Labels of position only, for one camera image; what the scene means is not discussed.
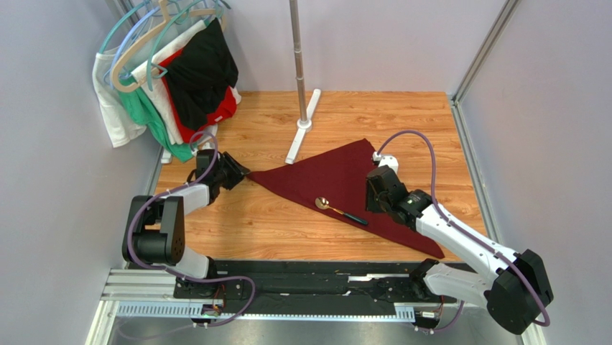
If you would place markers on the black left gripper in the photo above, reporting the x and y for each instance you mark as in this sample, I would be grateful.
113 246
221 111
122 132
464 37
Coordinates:
240 169

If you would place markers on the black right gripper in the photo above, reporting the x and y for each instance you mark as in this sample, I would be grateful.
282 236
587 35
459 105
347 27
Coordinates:
377 190

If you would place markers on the dark red cloth napkin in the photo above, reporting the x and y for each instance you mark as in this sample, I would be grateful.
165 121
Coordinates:
339 175

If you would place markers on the gold spoon green handle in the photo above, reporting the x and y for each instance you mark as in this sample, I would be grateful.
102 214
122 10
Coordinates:
323 204

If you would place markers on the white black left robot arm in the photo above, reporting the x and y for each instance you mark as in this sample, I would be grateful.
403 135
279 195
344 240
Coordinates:
155 229

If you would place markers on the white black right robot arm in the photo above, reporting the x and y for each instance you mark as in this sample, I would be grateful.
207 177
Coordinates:
513 287

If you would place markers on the red shirt on hanger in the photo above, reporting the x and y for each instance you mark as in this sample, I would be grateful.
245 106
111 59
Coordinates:
224 107

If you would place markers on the metal pole white base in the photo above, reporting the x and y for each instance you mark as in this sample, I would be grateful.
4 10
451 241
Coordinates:
307 110

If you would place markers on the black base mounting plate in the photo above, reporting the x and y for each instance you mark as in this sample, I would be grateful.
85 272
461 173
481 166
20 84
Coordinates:
319 289

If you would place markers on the black shirt on hanger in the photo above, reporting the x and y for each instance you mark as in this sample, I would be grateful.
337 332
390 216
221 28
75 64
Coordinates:
211 38

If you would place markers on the white shirt on hanger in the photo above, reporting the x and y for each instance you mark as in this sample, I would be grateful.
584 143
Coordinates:
121 129

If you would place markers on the green shirt on hanger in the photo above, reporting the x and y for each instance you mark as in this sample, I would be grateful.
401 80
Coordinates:
142 112

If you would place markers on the teal clothes hanger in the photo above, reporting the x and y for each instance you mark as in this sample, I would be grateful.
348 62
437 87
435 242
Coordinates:
158 57

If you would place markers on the beige clothes hanger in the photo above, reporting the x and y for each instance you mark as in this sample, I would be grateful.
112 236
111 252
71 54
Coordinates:
138 52

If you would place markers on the light blue clothes hanger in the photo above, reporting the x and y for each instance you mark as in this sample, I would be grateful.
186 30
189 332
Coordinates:
136 31

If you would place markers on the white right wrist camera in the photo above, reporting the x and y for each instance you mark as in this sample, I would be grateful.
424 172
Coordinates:
381 160

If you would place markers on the aluminium corner post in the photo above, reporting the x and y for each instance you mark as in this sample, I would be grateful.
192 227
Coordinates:
506 13

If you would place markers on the aluminium frame rail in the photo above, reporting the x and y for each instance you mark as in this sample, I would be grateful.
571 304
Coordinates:
133 293

